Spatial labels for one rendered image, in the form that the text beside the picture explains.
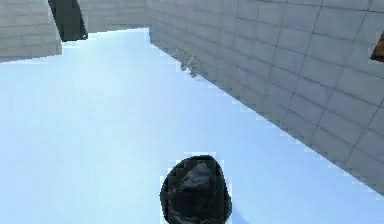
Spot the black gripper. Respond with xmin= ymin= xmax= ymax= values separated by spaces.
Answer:
xmin=159 ymin=154 xmax=233 ymax=224

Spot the dark room door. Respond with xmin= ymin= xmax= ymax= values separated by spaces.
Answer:
xmin=47 ymin=0 xmax=89 ymax=43

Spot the brown wooden framed picture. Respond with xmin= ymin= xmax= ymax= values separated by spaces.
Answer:
xmin=369 ymin=31 xmax=384 ymax=63

